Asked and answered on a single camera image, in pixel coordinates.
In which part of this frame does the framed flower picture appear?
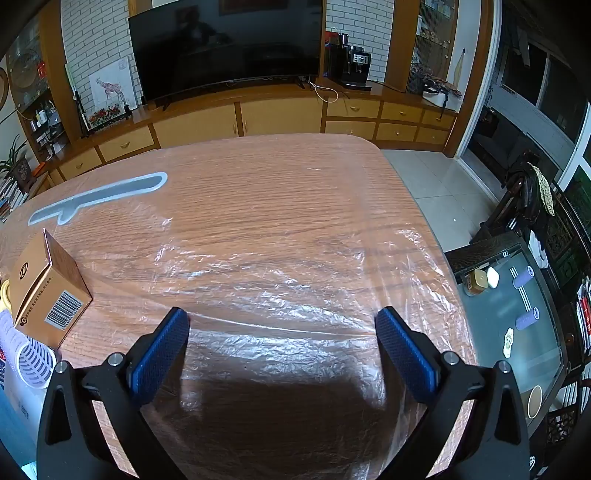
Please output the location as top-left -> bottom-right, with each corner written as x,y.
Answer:
81,104 -> 132,137

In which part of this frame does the brown cardboard box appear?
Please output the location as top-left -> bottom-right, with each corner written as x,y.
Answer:
10,227 -> 93,350

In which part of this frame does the black flat television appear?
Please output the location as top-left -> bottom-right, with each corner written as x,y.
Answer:
128,0 -> 324,108

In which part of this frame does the wooden wall cabinet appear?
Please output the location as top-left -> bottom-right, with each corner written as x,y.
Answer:
28,0 -> 490,185

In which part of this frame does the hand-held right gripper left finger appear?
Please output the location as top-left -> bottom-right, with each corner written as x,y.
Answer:
36,307 -> 191,480

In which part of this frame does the black coffee machine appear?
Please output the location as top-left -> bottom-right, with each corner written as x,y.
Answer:
341,44 -> 373,90

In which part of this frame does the potted plant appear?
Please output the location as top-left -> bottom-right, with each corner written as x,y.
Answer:
0,134 -> 35,190

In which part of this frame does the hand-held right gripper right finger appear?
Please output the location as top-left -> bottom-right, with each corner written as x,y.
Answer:
375,307 -> 532,480

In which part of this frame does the black coffee grinder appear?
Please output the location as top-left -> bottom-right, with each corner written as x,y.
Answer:
323,30 -> 350,80

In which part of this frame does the dark wooden chair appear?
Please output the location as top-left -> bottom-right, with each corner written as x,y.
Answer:
480,161 -> 559,243

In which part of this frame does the white cable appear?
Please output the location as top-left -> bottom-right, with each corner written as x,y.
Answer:
308,80 -> 352,103

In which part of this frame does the brown jar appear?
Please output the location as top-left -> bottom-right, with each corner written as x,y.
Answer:
464,269 -> 489,296

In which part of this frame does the white medicine box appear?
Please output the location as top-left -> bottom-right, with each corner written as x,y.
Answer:
0,364 -> 49,467

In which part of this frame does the glass coffee table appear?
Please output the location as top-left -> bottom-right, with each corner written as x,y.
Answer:
443,231 -> 573,444

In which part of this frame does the white pot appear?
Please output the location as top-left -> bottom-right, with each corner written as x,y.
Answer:
421,74 -> 463,112

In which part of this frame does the giraffe picture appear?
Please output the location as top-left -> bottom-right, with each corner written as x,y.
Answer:
89,58 -> 134,112

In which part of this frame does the large window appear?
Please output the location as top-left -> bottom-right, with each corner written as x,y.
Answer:
499,28 -> 591,185

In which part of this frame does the stack of books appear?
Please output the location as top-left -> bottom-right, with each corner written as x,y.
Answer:
0,175 -> 31,223

